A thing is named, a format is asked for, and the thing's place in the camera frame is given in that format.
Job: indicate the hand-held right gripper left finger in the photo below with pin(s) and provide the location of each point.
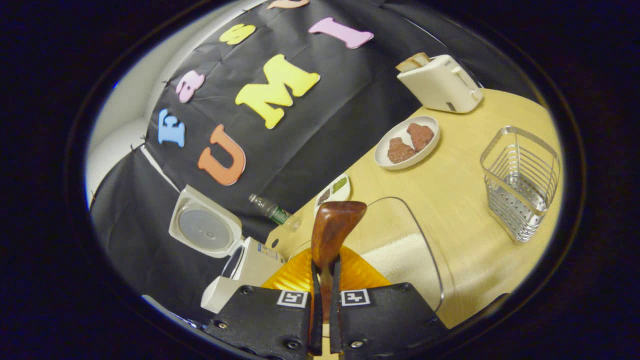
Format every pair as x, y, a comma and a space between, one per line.
260, 320

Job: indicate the brown meat patty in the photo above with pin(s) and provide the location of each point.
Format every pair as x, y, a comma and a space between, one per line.
400, 151
421, 136

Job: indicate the white divided side dish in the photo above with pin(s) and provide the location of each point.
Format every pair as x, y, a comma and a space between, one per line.
335, 190

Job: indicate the white rice cooker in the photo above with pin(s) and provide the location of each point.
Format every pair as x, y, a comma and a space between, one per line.
205, 227

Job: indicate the brown wooden spoon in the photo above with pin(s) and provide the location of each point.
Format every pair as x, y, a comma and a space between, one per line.
332, 230

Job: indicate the clear plastic rice container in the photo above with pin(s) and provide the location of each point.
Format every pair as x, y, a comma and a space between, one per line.
400, 220

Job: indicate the toast slice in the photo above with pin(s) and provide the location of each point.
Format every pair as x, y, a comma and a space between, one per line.
420, 58
406, 65

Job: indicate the black backdrop cloth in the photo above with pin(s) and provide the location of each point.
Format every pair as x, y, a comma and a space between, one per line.
360, 100

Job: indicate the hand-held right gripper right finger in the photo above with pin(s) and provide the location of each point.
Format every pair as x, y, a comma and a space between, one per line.
385, 320

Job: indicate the white round plate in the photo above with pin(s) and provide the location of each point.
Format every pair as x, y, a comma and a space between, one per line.
395, 132

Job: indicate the white toaster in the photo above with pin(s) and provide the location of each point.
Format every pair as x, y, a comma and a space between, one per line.
440, 85

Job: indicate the white rice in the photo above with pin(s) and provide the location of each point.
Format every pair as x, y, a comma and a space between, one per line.
405, 265

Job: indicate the clear plastic water bottle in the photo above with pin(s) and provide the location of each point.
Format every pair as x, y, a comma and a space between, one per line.
272, 212

